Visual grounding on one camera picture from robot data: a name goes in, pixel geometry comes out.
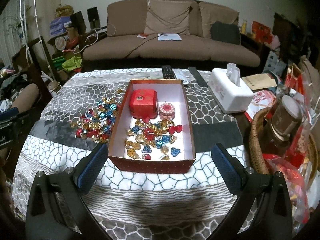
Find dark grey cushion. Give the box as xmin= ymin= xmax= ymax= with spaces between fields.
xmin=210 ymin=21 xmax=241 ymax=46

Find heap of boxed foil candies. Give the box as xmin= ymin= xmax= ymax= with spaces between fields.
xmin=124 ymin=119 xmax=184 ymax=161

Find pink round tin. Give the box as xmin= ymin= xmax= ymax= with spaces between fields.
xmin=158 ymin=102 xmax=175 ymax=120

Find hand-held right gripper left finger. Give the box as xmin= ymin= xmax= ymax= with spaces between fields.
xmin=25 ymin=143 xmax=110 ymax=240

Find red square tin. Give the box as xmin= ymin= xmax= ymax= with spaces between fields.
xmin=129 ymin=89 xmax=158 ymax=119

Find white remote control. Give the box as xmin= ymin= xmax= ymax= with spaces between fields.
xmin=173 ymin=69 xmax=192 ymax=84

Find white tissue box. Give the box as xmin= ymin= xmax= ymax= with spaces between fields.
xmin=208 ymin=63 xmax=254 ymax=113

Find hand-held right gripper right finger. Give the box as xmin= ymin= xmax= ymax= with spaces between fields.
xmin=211 ymin=143 xmax=293 ymax=240

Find brown paper envelope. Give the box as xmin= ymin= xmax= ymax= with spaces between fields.
xmin=241 ymin=73 xmax=275 ymax=90

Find slim black remote control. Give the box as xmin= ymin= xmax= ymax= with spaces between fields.
xmin=188 ymin=66 xmax=208 ymax=87

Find black speaker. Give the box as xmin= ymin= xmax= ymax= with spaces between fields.
xmin=87 ymin=7 xmax=99 ymax=29

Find white coat stand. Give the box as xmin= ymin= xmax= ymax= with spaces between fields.
xmin=19 ymin=0 xmax=42 ymax=63

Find brown lidded jar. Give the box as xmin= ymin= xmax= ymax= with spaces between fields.
xmin=265 ymin=95 xmax=304 ymax=153

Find red cardboard box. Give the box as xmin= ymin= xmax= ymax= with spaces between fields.
xmin=108 ymin=79 xmax=196 ymax=173

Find white papers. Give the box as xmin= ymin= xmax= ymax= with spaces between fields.
xmin=157 ymin=33 xmax=182 ymax=41

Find dark wooden chair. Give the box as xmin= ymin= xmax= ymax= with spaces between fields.
xmin=11 ymin=36 xmax=54 ymax=100

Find brown sofa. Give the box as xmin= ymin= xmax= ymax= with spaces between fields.
xmin=82 ymin=0 xmax=261 ymax=68

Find pile of foil-wrapped candies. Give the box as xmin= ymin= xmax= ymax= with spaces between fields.
xmin=71 ymin=88 xmax=125 ymax=144

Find beige sofa cushion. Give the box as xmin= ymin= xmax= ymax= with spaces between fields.
xmin=144 ymin=0 xmax=198 ymax=36

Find wicker basket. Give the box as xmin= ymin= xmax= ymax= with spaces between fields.
xmin=249 ymin=107 xmax=318 ymax=180

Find brown upholstered seat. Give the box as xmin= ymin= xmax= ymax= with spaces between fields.
xmin=10 ymin=83 xmax=40 ymax=113

